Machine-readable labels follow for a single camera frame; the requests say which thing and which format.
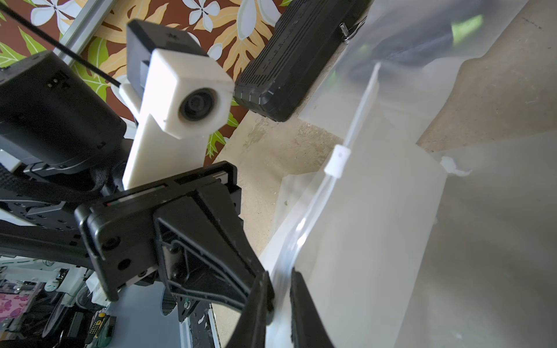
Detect black tool case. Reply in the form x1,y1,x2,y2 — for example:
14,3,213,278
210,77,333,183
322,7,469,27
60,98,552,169
234,0,370,122

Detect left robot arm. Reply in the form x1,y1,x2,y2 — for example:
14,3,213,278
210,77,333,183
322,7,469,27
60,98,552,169
1,52,274,323

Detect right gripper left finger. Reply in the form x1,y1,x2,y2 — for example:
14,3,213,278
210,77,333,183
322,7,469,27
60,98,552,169
226,271,272,348

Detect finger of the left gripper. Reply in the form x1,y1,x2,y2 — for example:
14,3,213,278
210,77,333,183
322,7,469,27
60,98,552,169
153,182,265,312

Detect clear zip-top bag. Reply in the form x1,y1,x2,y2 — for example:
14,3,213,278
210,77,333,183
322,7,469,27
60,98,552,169
263,65,556,347
299,1,525,141

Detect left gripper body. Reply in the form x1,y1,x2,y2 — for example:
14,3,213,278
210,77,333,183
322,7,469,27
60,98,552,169
75,161,237,302

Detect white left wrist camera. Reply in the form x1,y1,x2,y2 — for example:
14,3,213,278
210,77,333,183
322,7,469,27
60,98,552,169
119,20,234,189

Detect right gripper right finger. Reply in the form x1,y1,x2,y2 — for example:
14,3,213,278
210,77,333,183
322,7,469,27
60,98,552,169
290,269,334,348

